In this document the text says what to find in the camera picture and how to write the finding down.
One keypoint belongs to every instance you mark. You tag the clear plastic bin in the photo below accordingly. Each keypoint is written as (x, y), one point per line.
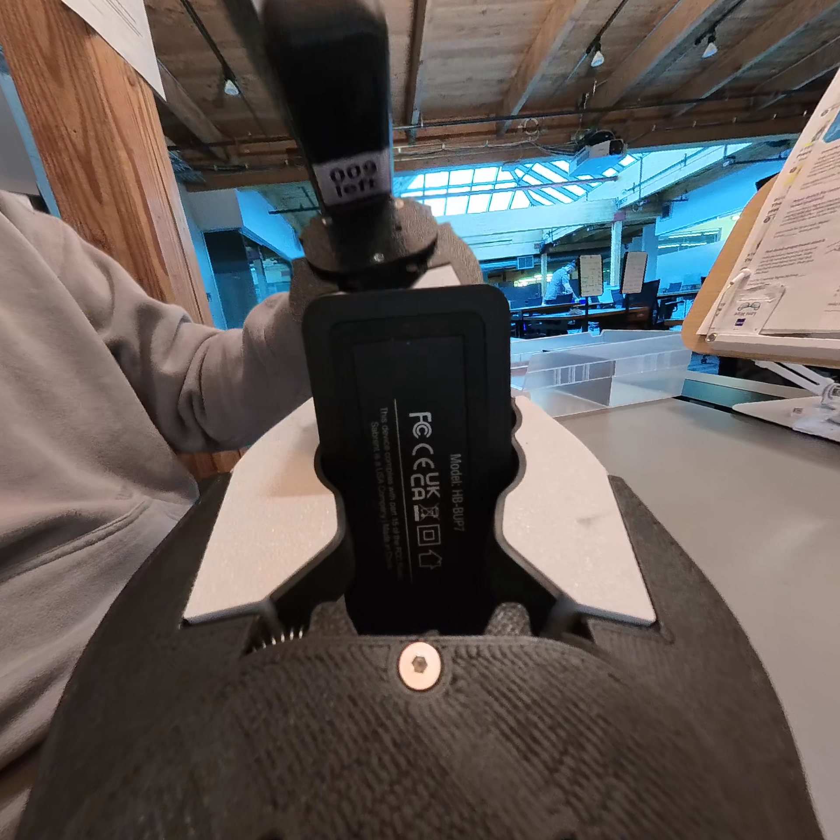
(590, 371)

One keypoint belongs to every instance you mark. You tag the ceiling projector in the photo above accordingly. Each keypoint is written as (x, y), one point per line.
(594, 154)

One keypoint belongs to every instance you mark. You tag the white paper sheet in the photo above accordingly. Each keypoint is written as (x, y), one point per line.
(124, 33)

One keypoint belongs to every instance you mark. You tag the white stand base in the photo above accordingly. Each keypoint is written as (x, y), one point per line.
(781, 410)

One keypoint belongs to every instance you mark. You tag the long office table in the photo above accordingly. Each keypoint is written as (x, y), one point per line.
(577, 315)

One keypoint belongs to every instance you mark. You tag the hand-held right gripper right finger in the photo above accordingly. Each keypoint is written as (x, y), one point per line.
(571, 525)

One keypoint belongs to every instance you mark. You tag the printed instruction papers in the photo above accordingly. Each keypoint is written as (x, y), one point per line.
(800, 229)

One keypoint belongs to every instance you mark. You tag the wooden document holder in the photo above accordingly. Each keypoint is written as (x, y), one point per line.
(705, 315)

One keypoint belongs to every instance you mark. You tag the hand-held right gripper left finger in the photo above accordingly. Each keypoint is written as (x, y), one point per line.
(269, 525)

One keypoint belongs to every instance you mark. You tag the grey desk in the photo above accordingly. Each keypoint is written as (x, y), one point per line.
(722, 525)

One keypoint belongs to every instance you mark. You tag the black USB hub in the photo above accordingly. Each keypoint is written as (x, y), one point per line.
(407, 394)

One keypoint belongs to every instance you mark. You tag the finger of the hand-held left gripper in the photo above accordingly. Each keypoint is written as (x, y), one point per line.
(439, 277)

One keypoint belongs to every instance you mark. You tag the person's left forearm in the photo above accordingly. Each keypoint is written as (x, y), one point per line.
(249, 367)

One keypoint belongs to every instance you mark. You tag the white board panel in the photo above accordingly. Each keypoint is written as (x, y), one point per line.
(634, 272)
(590, 274)

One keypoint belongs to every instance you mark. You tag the wooden pillar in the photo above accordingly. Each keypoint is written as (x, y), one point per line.
(98, 164)

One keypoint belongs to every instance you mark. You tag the small white card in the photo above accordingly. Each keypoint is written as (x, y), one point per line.
(748, 308)

